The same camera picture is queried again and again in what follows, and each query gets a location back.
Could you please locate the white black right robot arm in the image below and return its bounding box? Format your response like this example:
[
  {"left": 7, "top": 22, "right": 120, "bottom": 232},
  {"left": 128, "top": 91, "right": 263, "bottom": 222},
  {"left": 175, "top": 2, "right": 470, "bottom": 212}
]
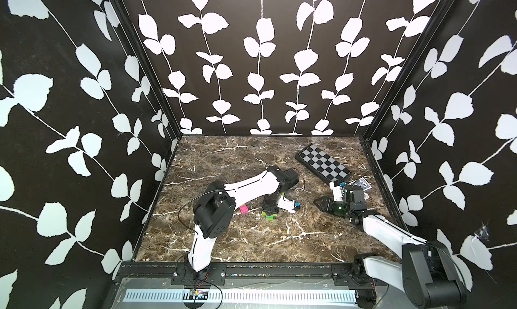
[{"left": 314, "top": 185, "right": 467, "bottom": 308}]

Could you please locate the pink 2x2 lego brick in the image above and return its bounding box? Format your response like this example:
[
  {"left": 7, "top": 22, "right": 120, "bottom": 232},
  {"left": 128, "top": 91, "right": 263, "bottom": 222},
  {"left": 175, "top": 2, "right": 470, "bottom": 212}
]
[{"left": 240, "top": 205, "right": 249, "bottom": 214}]

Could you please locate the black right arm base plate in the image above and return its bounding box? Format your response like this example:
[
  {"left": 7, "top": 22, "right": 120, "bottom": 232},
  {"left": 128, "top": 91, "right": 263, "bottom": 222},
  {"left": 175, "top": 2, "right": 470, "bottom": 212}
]
[{"left": 331, "top": 263, "right": 385, "bottom": 288}]

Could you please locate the blue playing card box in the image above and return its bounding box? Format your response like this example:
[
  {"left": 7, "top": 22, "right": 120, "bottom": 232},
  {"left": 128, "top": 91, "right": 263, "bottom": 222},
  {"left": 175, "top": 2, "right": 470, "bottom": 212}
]
[{"left": 352, "top": 177, "right": 372, "bottom": 191}]

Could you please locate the black and white chessboard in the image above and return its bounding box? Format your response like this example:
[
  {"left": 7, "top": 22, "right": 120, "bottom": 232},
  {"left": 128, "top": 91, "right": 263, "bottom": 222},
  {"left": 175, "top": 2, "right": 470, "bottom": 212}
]
[{"left": 295, "top": 144, "right": 352, "bottom": 185}]

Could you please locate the white perforated cable tray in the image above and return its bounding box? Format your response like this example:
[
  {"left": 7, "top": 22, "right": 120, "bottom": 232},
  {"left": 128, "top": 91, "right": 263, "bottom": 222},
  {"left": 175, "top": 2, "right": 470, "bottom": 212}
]
[{"left": 122, "top": 289, "right": 357, "bottom": 306}]

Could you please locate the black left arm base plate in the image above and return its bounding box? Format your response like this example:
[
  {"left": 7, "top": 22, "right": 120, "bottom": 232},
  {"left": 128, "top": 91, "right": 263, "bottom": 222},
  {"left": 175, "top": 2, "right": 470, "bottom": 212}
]
[{"left": 171, "top": 262, "right": 227, "bottom": 286}]

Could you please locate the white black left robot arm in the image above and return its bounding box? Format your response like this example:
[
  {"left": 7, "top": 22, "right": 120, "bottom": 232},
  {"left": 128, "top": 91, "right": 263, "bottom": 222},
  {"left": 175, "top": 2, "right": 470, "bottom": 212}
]
[{"left": 187, "top": 166, "right": 300, "bottom": 273}]

